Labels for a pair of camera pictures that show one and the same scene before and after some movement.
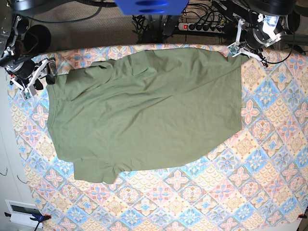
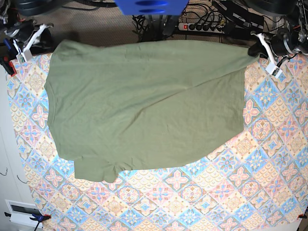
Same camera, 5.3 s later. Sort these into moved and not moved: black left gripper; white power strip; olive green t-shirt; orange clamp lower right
Moved: black left gripper; olive green t-shirt
Not moved: orange clamp lower right; white power strip
